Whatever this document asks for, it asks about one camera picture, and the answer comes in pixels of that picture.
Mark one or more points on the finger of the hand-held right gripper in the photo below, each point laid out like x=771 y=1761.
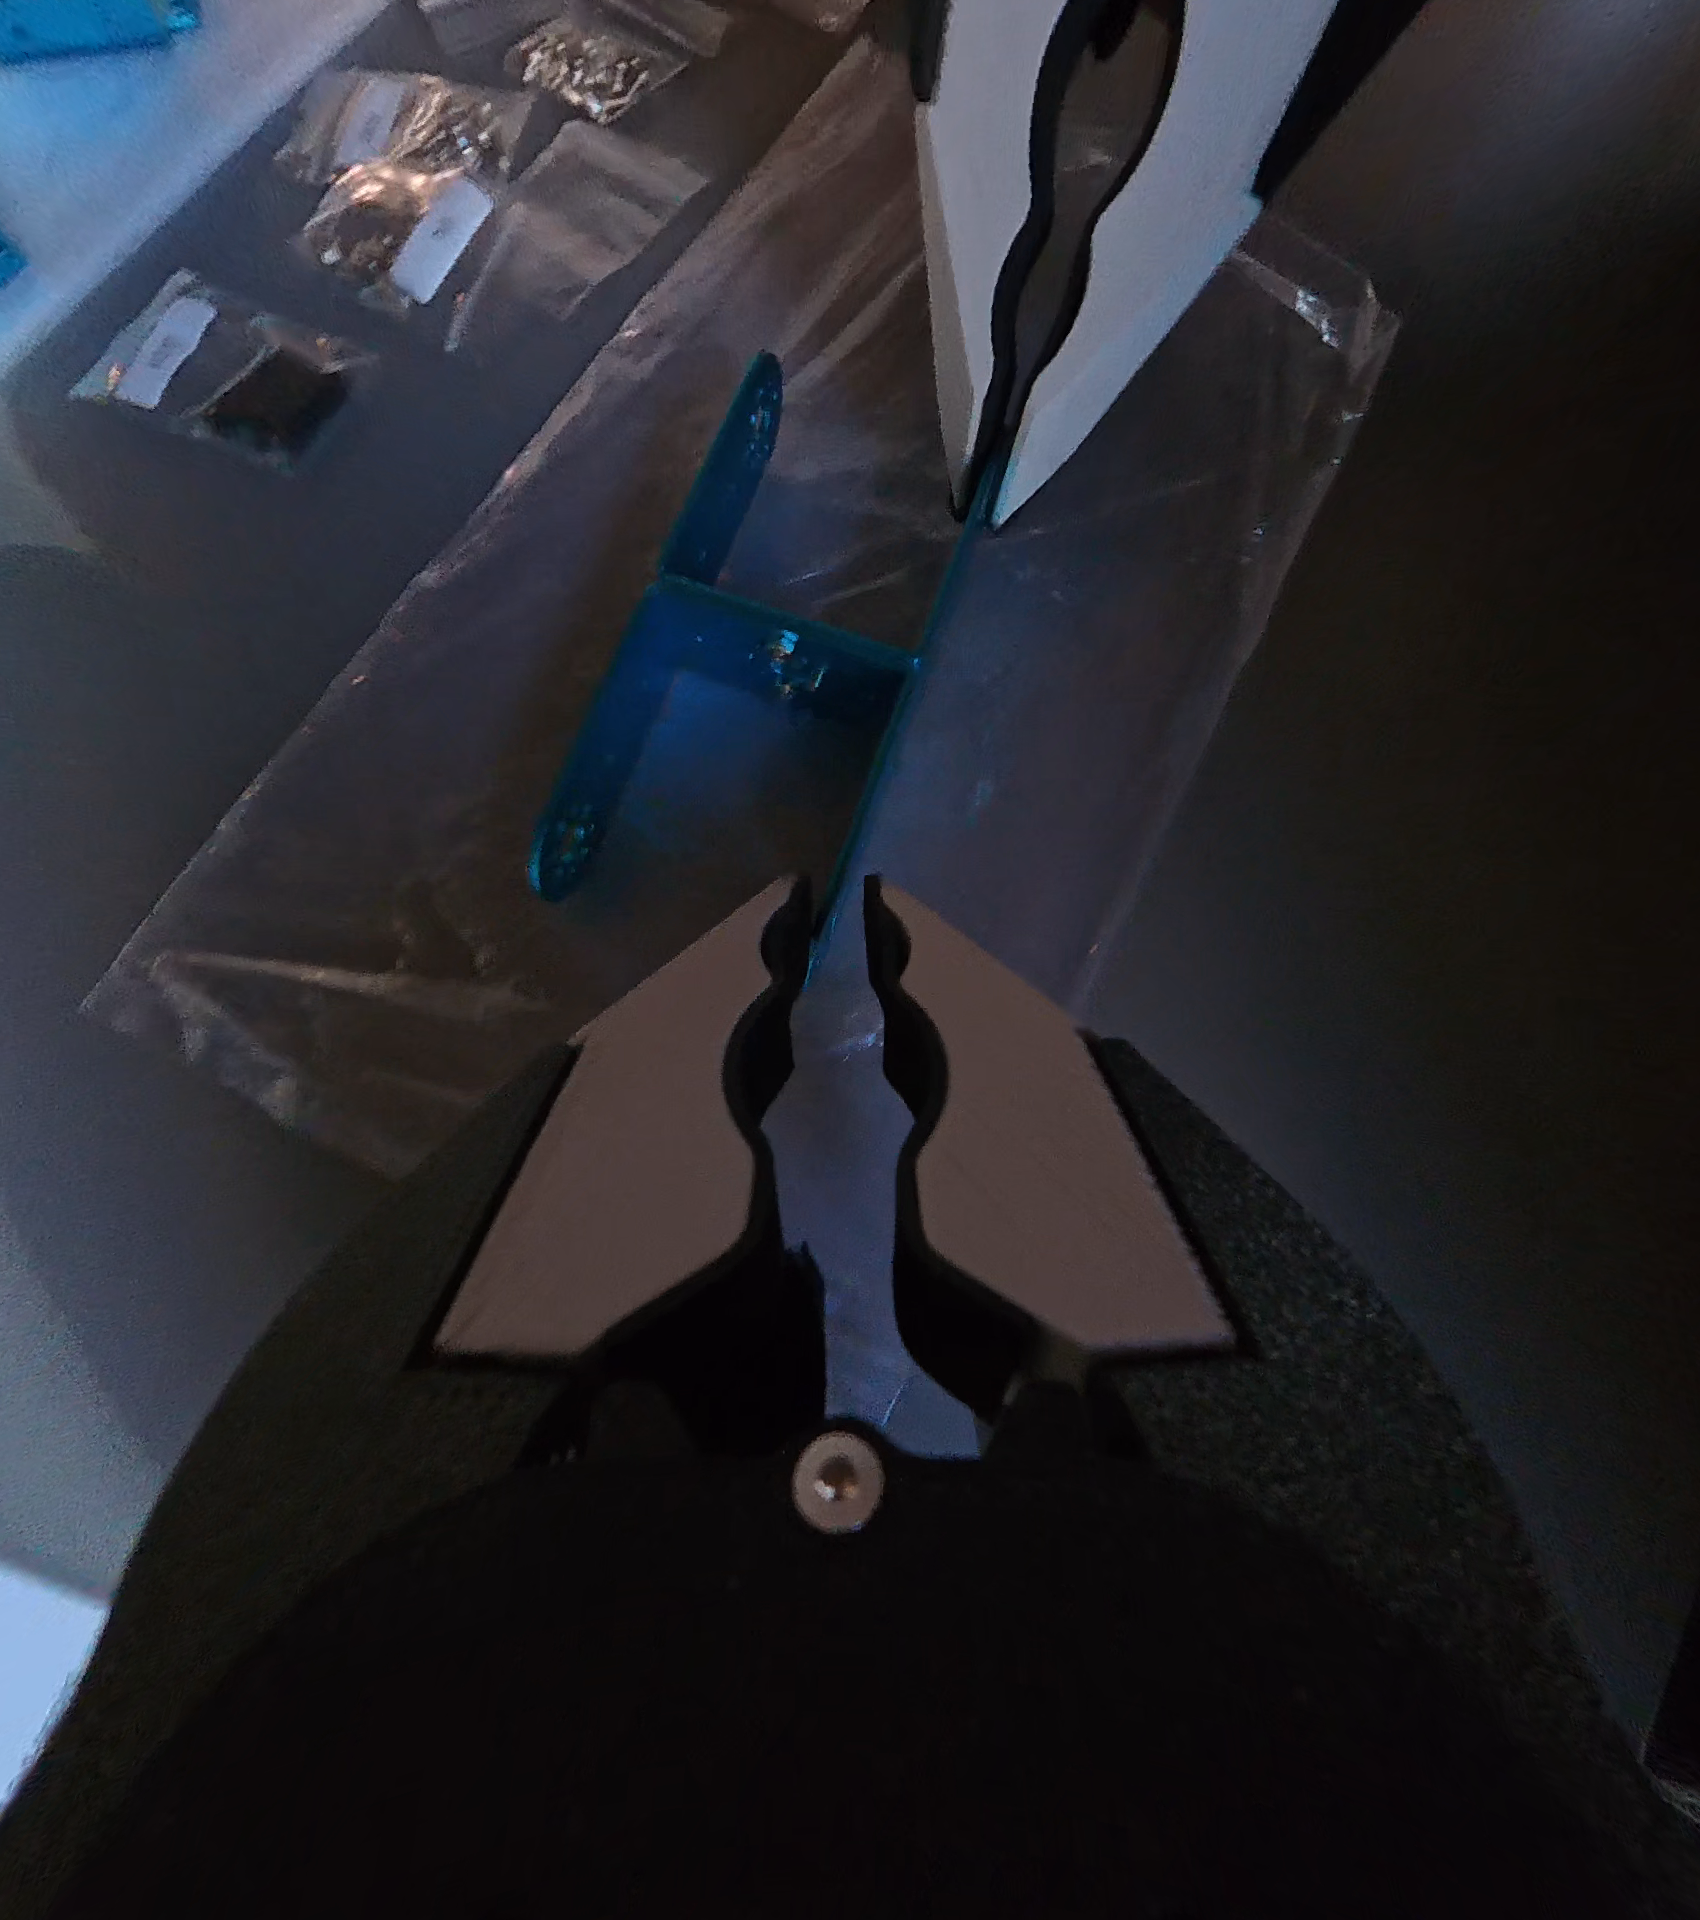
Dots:
x=978 y=151
x=1180 y=194

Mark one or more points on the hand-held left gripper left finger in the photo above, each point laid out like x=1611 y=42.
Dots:
x=610 y=1184

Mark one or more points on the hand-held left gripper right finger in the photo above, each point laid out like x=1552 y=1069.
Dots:
x=1075 y=1200

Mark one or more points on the blue H-shaped metal bracket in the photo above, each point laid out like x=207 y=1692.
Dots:
x=731 y=675

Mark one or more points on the clear plastic bag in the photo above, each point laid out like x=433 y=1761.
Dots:
x=415 y=825

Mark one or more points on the group of small zip bags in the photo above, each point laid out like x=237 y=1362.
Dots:
x=415 y=240

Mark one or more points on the white foam sheet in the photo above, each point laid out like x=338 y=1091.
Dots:
x=114 y=151

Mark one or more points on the blue perforated U bracket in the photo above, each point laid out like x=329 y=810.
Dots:
x=70 y=22

